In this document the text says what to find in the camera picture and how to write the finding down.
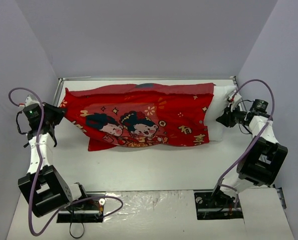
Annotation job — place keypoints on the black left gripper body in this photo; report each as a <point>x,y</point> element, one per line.
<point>56,114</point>

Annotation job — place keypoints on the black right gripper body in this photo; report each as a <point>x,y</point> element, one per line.
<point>227,119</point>

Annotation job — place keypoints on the white pillow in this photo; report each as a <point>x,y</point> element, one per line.
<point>216,109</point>

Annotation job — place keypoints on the red printed pillowcase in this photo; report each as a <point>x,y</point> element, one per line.
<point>140,115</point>

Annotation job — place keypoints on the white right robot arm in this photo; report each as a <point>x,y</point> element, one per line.
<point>261,161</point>

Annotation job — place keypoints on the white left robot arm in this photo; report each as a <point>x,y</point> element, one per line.
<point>43,187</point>

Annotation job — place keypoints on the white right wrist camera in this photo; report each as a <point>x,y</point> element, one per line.
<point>234,99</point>

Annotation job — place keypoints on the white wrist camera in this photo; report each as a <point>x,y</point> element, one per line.
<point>234,99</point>
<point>30,100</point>

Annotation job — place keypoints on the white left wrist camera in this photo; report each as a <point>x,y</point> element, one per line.
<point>30,100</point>

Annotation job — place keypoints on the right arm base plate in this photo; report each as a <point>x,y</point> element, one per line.
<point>208,208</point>

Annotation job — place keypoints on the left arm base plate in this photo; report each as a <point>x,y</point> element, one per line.
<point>90,211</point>

